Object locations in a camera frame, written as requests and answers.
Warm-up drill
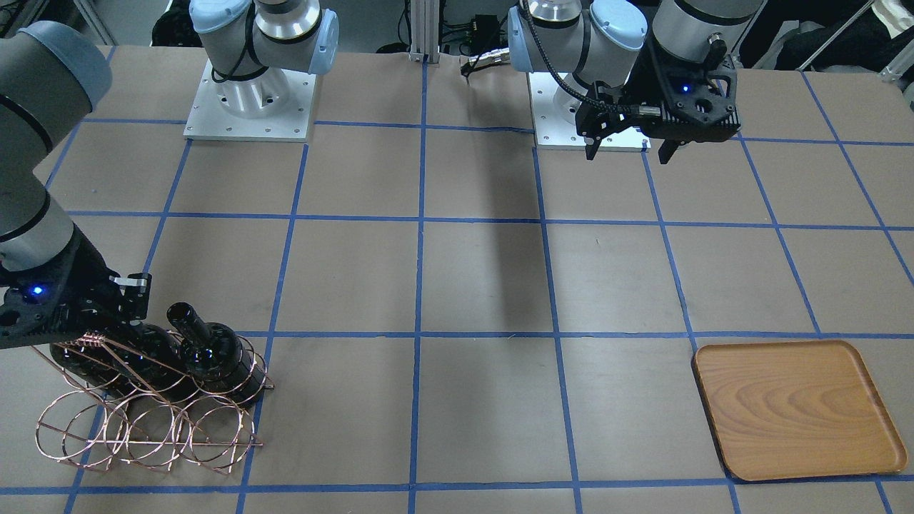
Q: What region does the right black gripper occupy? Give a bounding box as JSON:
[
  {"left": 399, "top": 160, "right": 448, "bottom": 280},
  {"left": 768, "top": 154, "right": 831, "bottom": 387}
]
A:
[{"left": 1, "top": 228, "right": 131, "bottom": 349}]

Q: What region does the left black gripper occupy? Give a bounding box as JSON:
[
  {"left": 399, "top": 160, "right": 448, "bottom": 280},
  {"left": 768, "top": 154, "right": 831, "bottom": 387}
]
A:
[{"left": 586, "top": 39, "right": 741, "bottom": 165}]

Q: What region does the dark wine bottle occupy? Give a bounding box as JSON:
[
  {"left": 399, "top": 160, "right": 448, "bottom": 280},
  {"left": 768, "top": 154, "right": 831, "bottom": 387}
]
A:
[
  {"left": 111, "top": 324, "right": 197, "bottom": 403},
  {"left": 166, "top": 302, "right": 266, "bottom": 408},
  {"left": 49, "top": 344, "right": 118, "bottom": 387}
]

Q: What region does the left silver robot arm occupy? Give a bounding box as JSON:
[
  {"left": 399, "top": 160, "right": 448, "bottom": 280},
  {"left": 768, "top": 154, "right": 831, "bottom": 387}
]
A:
[{"left": 507, "top": 1, "right": 763, "bottom": 163}]

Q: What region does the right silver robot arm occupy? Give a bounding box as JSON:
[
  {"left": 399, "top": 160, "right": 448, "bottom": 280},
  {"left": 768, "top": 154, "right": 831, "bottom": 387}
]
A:
[{"left": 1, "top": 1, "right": 340, "bottom": 348}]

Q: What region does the wooden tray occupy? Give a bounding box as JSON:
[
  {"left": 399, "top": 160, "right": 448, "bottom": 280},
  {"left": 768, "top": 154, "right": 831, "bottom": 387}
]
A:
[{"left": 693, "top": 341, "right": 910, "bottom": 482}]

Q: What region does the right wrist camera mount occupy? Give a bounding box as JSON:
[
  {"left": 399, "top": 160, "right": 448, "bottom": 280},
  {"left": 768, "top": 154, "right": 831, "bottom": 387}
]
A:
[{"left": 110, "top": 273, "right": 153, "bottom": 322}]

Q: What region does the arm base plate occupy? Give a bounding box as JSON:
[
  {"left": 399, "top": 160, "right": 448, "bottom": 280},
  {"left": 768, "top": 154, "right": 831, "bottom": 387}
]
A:
[
  {"left": 184, "top": 62, "right": 319, "bottom": 143},
  {"left": 528, "top": 72, "right": 652, "bottom": 152}
]

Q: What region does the copper wire wine basket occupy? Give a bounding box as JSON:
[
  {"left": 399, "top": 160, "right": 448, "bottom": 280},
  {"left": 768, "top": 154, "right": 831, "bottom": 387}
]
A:
[{"left": 34, "top": 333, "right": 264, "bottom": 475}]

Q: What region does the aluminium frame post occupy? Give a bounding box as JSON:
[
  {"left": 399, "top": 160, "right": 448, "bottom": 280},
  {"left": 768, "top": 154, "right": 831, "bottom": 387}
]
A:
[{"left": 408, "top": 0, "right": 441, "bottom": 65}]

